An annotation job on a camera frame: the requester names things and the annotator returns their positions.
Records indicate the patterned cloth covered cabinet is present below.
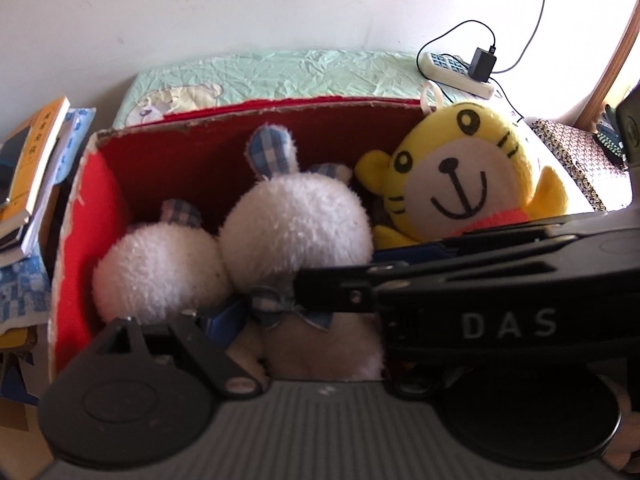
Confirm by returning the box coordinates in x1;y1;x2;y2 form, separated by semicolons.
530;119;632;211

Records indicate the yellow book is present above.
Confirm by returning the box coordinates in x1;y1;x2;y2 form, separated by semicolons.
1;96;70;236

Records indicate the cartoon print bed sheet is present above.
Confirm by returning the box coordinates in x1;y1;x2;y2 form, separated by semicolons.
113;50;425;129

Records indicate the small white plush bunny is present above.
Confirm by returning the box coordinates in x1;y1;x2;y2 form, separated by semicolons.
92;198;232;324

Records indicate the large white plush bunny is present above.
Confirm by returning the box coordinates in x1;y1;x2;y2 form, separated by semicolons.
219;124;383;385

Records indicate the white power cord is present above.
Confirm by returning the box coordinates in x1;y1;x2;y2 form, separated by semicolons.
491;0;558;75

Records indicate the white power strip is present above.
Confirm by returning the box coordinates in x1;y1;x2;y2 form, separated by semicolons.
418;52;495;100

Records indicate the stack of books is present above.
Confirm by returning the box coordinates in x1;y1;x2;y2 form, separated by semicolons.
1;107;96;406

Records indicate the right hand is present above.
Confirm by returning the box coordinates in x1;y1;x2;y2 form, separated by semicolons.
602;385;640;474

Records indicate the yellow tiger plush toy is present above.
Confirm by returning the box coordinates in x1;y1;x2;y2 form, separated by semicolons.
355;102;568;249

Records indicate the black charger cable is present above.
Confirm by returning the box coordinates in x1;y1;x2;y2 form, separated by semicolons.
415;19;524;123

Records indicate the red cardboard box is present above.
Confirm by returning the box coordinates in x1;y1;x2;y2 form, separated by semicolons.
49;96;424;378

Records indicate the black charger adapter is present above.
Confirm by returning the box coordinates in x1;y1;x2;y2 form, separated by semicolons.
468;47;497;82

